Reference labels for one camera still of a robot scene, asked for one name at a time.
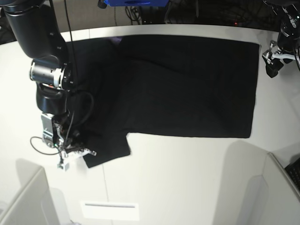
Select grey left partition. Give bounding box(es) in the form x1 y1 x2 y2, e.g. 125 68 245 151
0 159 60 225

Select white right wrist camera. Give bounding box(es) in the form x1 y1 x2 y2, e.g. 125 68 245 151
57 148 97 171

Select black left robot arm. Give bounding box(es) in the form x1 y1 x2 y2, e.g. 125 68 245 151
262 0 300 78

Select black keyboard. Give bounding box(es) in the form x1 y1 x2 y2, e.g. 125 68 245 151
285 158 300 190

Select black T-shirt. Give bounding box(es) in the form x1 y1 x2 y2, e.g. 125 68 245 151
67 35 260 168

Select grey partition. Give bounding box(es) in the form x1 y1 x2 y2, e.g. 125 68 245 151
237 153 300 225
0 159 60 225

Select blue box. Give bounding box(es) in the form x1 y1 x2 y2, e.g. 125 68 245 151
104 0 169 7

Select white paper sheet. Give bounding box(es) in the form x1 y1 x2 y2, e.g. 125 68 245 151
80 201 140 221

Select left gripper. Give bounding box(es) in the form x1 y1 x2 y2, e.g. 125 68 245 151
262 40 298 78

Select grey right partition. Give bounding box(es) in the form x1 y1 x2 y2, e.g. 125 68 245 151
237 153 300 225

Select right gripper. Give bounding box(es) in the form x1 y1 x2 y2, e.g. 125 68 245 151
41 112 87 155

